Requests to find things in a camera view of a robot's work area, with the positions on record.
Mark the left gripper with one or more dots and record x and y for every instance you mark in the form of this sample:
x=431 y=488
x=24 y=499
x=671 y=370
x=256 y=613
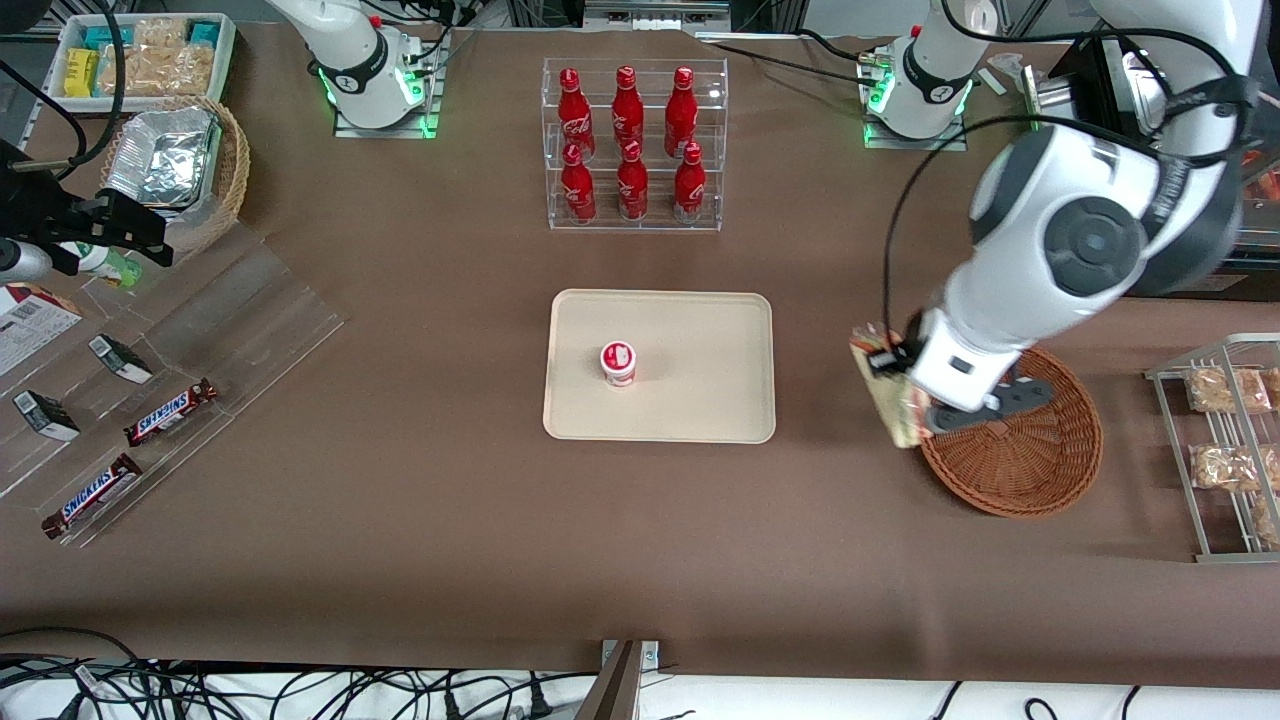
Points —
x=898 y=354

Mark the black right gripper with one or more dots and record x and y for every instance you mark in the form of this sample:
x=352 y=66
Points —
x=40 y=212

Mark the triangle sandwich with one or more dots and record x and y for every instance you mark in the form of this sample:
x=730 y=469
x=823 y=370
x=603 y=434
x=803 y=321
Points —
x=895 y=410

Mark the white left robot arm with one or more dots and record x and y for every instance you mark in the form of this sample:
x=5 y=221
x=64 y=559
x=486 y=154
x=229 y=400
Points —
x=1090 y=240

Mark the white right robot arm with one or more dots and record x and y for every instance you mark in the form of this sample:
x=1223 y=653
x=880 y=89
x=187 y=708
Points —
x=350 y=60

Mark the silver foil tray stack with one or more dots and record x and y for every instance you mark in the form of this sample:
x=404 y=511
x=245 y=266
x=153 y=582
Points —
x=165 y=160

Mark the tan wicker basket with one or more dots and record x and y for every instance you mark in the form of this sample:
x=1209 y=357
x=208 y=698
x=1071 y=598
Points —
x=235 y=170

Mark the brown round wicker basket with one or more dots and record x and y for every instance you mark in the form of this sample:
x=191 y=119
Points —
x=1030 y=470

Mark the beige plastic tray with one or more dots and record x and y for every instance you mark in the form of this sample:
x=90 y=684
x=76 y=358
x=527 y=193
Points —
x=700 y=370

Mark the large steel tray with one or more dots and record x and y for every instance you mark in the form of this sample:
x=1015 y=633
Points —
x=1145 y=85

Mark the green white small bottle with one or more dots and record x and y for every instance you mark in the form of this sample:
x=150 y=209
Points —
x=105 y=263

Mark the small black white box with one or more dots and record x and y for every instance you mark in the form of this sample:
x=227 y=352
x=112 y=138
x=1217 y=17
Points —
x=120 y=358
x=45 y=415

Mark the clear acrylic tiered display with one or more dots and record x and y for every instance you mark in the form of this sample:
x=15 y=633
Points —
x=250 y=320

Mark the red white printed carton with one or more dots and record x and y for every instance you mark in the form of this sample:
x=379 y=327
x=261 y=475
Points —
x=30 y=320

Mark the clear bag of crackers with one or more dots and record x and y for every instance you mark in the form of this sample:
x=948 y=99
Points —
x=160 y=65

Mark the brown Snickers bar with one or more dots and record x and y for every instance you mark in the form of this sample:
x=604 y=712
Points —
x=92 y=495
x=170 y=412

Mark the yellow snack packet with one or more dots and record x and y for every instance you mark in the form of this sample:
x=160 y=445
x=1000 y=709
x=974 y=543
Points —
x=80 y=72

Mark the white plastic snack bin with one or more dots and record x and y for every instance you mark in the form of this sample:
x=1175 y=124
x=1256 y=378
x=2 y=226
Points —
x=228 y=50

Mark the teal snack packet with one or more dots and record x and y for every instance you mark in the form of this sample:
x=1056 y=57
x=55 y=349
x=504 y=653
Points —
x=100 y=36
x=204 y=32

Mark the red cola bottle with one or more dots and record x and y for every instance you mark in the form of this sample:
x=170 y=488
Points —
x=578 y=190
x=632 y=190
x=627 y=105
x=681 y=110
x=689 y=190
x=573 y=110

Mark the white paper tag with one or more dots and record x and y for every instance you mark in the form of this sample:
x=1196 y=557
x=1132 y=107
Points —
x=994 y=80

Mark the small red white yogurt cup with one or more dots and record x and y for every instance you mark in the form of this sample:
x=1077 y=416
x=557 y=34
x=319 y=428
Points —
x=618 y=363

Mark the clear acrylic bottle rack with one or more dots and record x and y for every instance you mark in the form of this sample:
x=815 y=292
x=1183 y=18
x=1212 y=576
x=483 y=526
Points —
x=640 y=226

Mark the silver metal device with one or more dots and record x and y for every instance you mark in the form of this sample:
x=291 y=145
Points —
x=1045 y=95

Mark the clear bag of pastry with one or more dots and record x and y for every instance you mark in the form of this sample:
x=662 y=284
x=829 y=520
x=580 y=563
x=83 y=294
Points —
x=1225 y=390
x=1225 y=467
x=1268 y=520
x=1273 y=385

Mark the brown table cloth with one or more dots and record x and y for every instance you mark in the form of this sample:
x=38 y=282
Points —
x=450 y=550

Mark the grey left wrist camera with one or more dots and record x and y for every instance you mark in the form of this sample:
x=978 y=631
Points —
x=1000 y=405

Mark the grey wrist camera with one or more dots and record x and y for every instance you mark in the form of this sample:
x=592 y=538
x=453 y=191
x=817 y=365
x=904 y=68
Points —
x=20 y=262
x=1000 y=405

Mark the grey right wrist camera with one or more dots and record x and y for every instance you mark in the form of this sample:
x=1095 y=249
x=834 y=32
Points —
x=20 y=262

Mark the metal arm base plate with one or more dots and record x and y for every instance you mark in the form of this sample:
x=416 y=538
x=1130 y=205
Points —
x=955 y=140
x=430 y=110

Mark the aluminium frame profile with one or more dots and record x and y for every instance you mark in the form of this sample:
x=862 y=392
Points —
x=650 y=12

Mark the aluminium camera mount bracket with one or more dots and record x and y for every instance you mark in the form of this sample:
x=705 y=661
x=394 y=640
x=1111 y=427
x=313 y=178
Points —
x=620 y=680

